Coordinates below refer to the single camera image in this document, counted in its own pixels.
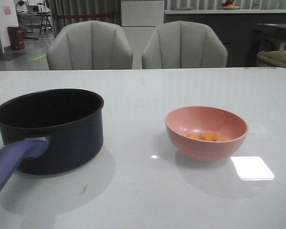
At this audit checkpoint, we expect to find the tan cushion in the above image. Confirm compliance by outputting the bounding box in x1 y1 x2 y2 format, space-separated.
257 51 286 68

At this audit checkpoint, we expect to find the beige chair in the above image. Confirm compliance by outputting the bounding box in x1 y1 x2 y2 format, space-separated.
47 21 133 70
142 21 228 69

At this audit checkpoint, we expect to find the white cabinet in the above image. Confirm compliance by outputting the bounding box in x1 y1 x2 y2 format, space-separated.
121 0 164 69

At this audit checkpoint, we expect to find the grey kitchen counter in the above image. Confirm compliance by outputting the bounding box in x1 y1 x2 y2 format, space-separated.
164 10 286 67

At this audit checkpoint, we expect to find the left beige chair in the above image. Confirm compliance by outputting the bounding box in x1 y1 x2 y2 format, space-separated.
47 21 133 70

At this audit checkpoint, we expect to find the red trash bin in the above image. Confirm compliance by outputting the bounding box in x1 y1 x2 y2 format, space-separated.
7 26 25 50

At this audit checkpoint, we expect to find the right beige chair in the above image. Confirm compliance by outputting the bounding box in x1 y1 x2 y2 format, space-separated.
142 21 228 69

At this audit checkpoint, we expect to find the dark blue saucepan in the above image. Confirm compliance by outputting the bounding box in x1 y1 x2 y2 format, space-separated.
0 88 104 192

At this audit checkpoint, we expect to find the black appliance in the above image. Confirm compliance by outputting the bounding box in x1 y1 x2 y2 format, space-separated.
245 23 286 67

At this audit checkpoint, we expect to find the fruit plate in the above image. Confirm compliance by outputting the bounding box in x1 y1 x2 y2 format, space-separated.
221 0 240 10

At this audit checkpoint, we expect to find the pink bowl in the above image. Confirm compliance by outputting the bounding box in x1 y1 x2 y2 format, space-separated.
165 106 248 161

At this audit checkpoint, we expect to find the red barrier belt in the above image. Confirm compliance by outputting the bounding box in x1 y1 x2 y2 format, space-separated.
57 13 115 19

